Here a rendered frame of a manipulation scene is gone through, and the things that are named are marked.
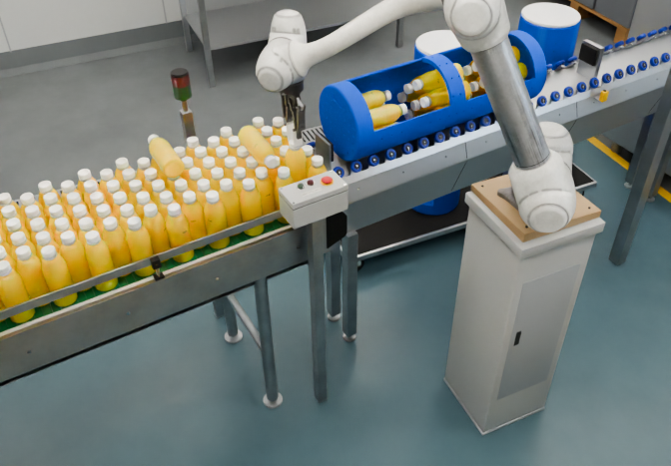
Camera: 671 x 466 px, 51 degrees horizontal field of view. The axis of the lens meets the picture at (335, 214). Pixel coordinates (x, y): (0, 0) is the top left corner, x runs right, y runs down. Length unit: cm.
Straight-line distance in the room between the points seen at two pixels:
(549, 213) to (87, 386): 208
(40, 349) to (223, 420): 95
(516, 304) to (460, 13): 106
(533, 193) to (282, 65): 77
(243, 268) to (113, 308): 43
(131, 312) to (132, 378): 92
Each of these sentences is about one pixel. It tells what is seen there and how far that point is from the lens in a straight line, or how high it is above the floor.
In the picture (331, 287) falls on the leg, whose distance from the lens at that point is 310.
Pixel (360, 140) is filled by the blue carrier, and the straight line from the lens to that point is 243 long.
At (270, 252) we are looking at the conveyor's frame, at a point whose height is 83.
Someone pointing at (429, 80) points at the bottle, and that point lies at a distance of 266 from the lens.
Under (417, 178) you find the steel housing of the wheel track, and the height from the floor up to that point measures 84.
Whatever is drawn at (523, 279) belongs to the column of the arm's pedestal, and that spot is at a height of 85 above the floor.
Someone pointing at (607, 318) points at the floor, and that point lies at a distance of 350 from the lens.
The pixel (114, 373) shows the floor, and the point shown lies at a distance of 323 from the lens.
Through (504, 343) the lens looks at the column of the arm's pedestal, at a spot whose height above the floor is 54.
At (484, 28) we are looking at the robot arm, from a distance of 174.
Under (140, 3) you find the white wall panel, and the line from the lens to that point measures 571.
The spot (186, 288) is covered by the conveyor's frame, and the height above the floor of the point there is 82.
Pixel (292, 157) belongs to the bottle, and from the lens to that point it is 230.
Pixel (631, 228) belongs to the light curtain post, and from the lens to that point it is 364.
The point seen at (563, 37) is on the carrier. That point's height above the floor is 98.
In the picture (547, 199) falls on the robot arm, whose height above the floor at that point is 126.
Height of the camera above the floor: 243
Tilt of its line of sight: 39 degrees down
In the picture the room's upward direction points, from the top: 1 degrees counter-clockwise
